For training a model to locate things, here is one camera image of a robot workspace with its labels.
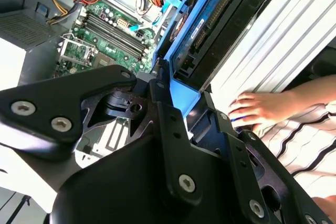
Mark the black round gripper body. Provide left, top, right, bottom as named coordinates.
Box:
left=49, top=133, right=251, bottom=224

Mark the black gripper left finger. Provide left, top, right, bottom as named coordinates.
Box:
left=0, top=60, right=205, bottom=208

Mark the hard disk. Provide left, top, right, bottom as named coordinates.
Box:
left=152, top=0, right=292, bottom=118

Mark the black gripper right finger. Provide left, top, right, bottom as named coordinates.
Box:
left=188, top=89, right=334, bottom=224

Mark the round black tool blue ring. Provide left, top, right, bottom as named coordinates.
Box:
left=230, top=115, right=254, bottom=133

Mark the person bare hand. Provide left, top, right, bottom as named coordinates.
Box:
left=227, top=91, right=300, bottom=136

